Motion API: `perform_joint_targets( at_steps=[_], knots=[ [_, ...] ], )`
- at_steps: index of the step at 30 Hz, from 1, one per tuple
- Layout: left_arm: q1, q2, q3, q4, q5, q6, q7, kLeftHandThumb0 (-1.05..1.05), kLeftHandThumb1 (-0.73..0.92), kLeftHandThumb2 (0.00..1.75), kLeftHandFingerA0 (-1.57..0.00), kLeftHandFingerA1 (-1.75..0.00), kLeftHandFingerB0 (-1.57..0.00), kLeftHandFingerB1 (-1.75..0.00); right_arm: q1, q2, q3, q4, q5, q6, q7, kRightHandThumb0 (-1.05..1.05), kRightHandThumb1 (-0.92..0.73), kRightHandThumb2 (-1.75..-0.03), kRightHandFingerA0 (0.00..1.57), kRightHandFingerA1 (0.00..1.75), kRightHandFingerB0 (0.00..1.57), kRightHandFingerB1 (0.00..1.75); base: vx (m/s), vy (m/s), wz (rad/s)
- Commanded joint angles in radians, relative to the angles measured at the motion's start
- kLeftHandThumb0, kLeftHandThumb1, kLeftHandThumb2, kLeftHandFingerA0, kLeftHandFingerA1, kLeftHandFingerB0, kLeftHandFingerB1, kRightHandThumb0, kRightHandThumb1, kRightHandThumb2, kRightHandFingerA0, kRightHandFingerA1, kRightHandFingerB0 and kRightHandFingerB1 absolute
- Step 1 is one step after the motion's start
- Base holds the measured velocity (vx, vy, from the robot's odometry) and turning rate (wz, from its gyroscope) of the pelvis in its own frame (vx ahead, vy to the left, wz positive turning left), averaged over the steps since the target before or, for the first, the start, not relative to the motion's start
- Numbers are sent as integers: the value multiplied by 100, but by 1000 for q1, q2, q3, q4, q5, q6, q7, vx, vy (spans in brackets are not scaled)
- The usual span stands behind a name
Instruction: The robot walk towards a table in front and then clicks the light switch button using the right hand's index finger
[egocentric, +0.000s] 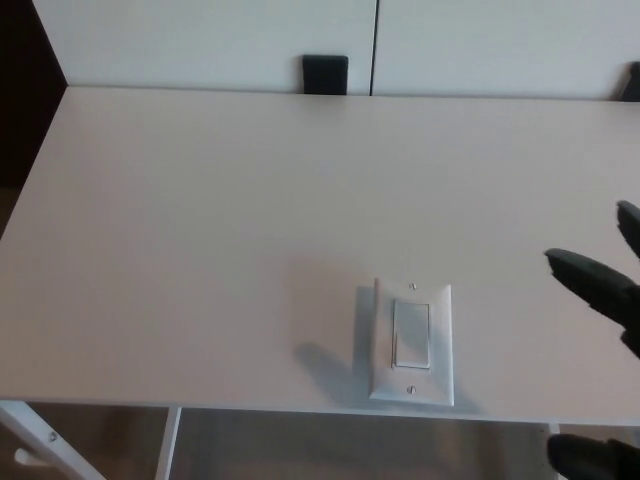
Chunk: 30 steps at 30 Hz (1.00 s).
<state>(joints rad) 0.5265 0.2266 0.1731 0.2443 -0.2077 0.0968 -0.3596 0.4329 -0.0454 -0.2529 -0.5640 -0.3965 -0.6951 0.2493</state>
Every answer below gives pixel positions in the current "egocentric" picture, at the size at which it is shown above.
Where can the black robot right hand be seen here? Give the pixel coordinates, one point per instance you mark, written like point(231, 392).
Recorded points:
point(595, 285)

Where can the white leg peg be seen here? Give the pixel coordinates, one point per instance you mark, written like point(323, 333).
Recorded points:
point(26, 456)

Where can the white rocker light switch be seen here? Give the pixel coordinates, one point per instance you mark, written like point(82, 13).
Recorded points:
point(412, 335)

